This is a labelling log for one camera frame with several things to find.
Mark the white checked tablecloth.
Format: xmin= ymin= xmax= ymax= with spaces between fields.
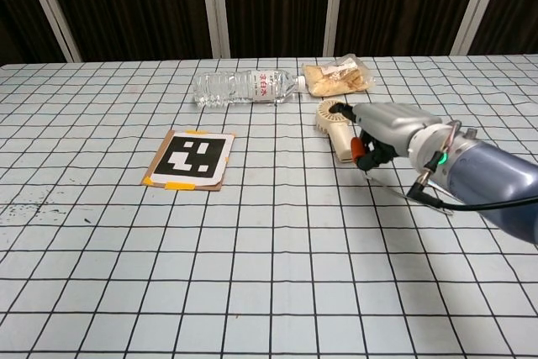
xmin=0 ymin=54 xmax=538 ymax=359

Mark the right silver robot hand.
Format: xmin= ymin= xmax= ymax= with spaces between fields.
xmin=329 ymin=101 xmax=443 ymax=171

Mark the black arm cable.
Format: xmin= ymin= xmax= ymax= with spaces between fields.
xmin=405 ymin=180 xmax=538 ymax=213

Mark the beige handheld fan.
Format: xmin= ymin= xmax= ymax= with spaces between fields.
xmin=314 ymin=99 xmax=358 ymax=163

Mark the clear plastic water bottle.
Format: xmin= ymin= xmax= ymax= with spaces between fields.
xmin=193 ymin=68 xmax=307 ymax=108

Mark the clear bag of snacks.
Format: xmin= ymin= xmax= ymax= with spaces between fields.
xmin=301 ymin=54 xmax=376 ymax=97

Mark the white aluminium frame post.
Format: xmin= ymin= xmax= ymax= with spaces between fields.
xmin=198 ymin=0 xmax=231 ymax=59
xmin=18 ymin=0 xmax=82 ymax=62
xmin=322 ymin=0 xmax=358 ymax=57
xmin=451 ymin=0 xmax=500 ymax=56

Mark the black white marker card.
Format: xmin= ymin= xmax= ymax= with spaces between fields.
xmin=140 ymin=129 xmax=236 ymax=193

